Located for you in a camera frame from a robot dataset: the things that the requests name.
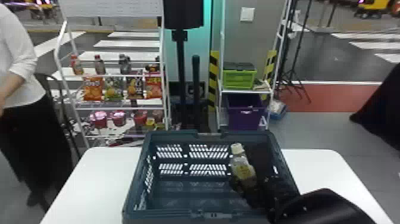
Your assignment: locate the orange snack packet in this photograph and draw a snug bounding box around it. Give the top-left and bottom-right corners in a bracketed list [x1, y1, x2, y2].
[82, 76, 104, 102]

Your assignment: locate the white wire rack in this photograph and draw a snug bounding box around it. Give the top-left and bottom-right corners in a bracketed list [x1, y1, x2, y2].
[46, 0, 171, 148]

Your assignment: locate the blue basket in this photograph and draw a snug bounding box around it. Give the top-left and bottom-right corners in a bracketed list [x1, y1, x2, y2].
[122, 129, 301, 224]

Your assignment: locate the yellow bottle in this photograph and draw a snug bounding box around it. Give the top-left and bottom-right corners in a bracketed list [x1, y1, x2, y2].
[229, 142, 258, 192]

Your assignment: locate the pink noodle cup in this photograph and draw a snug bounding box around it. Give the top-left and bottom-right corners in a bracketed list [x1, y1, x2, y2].
[90, 110, 108, 129]
[110, 110, 127, 127]

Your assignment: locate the yellow black striped post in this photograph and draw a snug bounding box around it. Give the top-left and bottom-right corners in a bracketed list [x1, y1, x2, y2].
[207, 49, 220, 109]
[262, 49, 278, 85]

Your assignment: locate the black bottle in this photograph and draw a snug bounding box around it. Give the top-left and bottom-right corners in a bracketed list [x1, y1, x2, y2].
[118, 53, 132, 75]

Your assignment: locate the black tripod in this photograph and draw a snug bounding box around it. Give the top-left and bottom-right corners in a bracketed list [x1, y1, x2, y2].
[276, 0, 313, 103]

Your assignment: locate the person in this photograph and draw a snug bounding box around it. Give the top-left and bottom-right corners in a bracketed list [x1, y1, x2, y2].
[0, 3, 73, 210]

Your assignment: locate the red snack packet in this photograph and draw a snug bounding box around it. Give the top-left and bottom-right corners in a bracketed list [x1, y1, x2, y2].
[145, 72, 163, 100]

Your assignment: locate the brown bottle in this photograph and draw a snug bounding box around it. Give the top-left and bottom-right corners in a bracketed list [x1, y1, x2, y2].
[94, 54, 107, 76]

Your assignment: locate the black snack packet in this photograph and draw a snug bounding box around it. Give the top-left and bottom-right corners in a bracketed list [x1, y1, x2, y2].
[126, 76, 145, 100]

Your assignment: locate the green crate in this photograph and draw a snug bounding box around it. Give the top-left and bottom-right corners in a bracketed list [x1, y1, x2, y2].
[222, 61, 258, 91]

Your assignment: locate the purple crate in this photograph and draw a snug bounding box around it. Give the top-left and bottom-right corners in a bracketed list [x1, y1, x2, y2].
[225, 93, 267, 131]

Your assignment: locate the white shelf trolley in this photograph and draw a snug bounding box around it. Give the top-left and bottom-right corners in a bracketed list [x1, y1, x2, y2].
[216, 0, 293, 131]

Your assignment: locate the red noodle cup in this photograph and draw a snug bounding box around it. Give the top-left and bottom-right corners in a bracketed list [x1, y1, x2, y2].
[133, 110, 148, 127]

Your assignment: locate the green snack packet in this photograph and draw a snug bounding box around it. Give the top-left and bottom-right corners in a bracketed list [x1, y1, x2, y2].
[104, 76, 124, 101]

